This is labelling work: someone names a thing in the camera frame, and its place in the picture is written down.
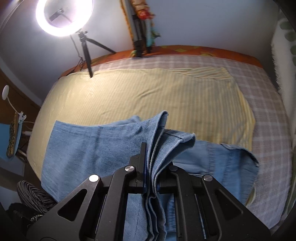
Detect light blue denim pants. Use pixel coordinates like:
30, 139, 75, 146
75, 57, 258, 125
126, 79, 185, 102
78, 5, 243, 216
41, 111, 259, 240

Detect black white striped fabric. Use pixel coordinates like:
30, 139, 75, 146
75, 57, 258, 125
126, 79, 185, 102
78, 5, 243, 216
16, 180, 57, 214

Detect pink plaid blanket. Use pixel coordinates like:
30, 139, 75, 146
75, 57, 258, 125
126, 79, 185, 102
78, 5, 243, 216
92, 55, 292, 228

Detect yellow striped sheet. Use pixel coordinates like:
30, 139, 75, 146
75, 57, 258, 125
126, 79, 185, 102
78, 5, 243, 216
28, 67, 255, 179

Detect leopard print cushion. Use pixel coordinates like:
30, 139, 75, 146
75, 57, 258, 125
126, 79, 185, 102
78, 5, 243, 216
6, 112, 19, 158

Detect white clip lamp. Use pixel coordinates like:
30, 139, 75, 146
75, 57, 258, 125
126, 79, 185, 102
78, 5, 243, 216
1, 84, 27, 122

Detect blue chair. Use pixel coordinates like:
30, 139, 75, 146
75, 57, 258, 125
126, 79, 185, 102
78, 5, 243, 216
1, 123, 23, 162

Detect black mini tripod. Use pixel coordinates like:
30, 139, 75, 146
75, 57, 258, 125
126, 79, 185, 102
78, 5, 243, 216
77, 30, 116, 78

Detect green leaf pattern pillow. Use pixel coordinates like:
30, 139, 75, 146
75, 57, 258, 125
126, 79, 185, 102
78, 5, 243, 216
271, 11, 295, 213

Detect folded silver tripod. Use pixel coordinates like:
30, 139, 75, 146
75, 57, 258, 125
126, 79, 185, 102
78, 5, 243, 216
120, 0, 147, 57

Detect colourful floral cloth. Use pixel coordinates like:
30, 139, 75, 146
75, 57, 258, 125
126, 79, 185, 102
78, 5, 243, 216
130, 0, 161, 53

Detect black power cable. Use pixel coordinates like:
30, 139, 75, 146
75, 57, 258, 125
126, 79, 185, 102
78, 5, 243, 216
69, 34, 85, 71

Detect bright ring light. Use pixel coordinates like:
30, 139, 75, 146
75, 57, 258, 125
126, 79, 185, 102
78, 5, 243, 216
36, 0, 94, 37

